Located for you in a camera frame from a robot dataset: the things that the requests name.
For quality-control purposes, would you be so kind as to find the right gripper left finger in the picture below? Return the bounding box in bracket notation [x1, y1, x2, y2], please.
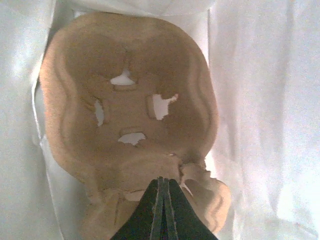
[112, 177, 164, 240]

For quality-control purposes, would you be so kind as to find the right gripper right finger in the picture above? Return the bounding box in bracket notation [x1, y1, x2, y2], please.
[162, 178, 217, 240]

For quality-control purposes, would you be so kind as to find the brown pulp cup carrier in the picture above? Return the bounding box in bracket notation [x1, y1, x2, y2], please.
[39, 12, 231, 240]

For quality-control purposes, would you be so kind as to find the light blue paper bag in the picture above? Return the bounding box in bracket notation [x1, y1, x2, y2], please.
[0, 0, 320, 240]

